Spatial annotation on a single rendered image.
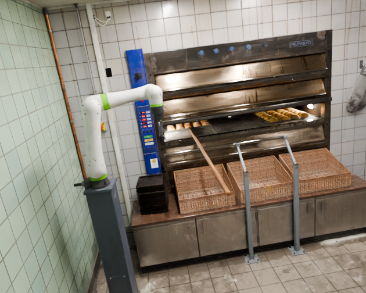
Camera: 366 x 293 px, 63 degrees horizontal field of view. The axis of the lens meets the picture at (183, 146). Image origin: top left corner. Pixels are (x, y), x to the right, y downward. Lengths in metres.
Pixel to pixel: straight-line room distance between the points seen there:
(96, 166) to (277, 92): 2.11
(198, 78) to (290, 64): 0.97
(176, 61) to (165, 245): 1.81
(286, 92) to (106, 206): 2.19
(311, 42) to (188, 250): 2.45
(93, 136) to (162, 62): 1.36
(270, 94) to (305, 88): 0.39
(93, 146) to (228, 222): 1.60
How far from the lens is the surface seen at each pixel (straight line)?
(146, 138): 3.13
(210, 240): 3.09
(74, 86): 3.15
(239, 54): 3.21
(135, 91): 2.15
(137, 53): 3.03
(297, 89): 3.45
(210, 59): 3.13
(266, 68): 3.29
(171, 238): 3.02
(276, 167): 3.47
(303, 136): 3.59
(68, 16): 3.16
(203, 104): 3.14
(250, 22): 3.24
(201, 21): 3.12
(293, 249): 3.42
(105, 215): 2.31
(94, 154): 2.01
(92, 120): 1.96
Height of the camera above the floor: 2.04
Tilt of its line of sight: 17 degrees down
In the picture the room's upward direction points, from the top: 7 degrees counter-clockwise
